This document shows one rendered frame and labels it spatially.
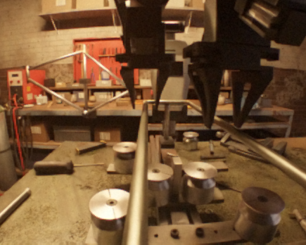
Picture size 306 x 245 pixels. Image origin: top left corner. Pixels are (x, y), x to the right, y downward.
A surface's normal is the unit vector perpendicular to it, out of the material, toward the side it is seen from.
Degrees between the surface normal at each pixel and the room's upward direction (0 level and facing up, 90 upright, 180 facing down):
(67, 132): 90
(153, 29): 92
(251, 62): 91
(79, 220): 0
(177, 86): 90
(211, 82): 113
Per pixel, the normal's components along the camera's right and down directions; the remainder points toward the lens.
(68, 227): 0.00, -0.98
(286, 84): 0.00, 0.19
